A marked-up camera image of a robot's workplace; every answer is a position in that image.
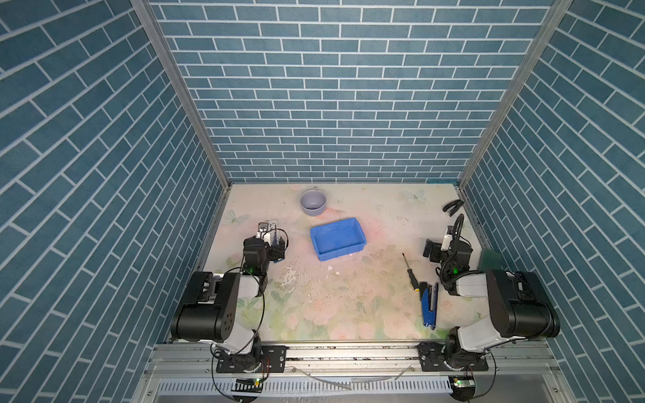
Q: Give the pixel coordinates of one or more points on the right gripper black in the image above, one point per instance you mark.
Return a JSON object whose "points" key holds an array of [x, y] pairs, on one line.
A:
{"points": [[436, 249]]}

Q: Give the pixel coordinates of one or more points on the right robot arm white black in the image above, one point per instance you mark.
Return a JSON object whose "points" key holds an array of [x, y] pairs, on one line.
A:
{"points": [[519, 309]]}

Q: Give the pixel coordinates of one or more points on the black clip tool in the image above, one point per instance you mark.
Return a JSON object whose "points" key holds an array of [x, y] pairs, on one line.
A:
{"points": [[453, 207]]}

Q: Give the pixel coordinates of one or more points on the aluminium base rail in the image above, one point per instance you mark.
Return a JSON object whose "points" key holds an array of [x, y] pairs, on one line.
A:
{"points": [[336, 368]]}

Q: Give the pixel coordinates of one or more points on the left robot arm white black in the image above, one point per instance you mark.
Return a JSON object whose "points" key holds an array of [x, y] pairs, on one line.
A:
{"points": [[207, 311]]}

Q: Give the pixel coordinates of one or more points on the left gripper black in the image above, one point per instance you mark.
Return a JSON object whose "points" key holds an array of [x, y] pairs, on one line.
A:
{"points": [[275, 249]]}

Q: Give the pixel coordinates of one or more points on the blue plastic bin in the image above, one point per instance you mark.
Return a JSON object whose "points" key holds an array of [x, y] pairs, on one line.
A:
{"points": [[334, 240]]}

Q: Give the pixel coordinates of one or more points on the black yellow screwdriver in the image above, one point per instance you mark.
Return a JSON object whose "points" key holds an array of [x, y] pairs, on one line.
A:
{"points": [[412, 277]]}

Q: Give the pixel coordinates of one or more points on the blue black stapler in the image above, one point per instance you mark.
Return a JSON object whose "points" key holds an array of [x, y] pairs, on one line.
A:
{"points": [[429, 302]]}

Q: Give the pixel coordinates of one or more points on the grey lavender cup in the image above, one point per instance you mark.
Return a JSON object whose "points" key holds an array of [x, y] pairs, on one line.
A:
{"points": [[313, 202]]}

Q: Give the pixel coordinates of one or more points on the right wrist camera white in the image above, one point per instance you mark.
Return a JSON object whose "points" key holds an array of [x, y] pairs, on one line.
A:
{"points": [[447, 239]]}

